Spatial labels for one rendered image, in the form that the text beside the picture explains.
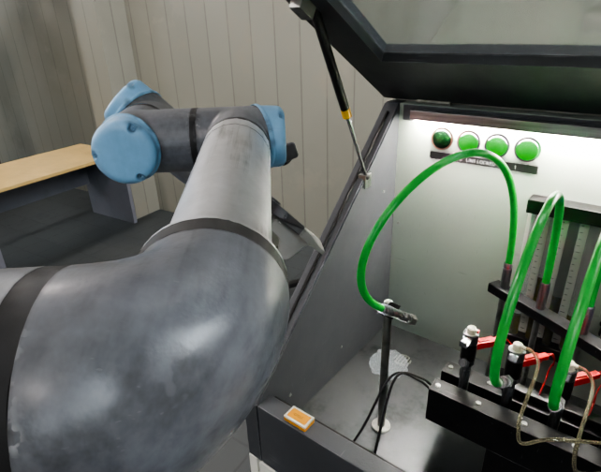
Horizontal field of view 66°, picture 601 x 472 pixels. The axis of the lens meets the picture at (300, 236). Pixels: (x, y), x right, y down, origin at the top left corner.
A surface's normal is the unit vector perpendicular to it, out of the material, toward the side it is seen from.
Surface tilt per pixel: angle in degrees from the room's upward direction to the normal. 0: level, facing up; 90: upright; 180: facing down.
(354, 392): 0
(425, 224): 90
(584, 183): 90
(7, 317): 22
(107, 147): 90
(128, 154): 90
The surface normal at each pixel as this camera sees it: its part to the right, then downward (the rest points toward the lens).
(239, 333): 0.79, -0.29
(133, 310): 0.31, -0.66
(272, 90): -0.52, 0.38
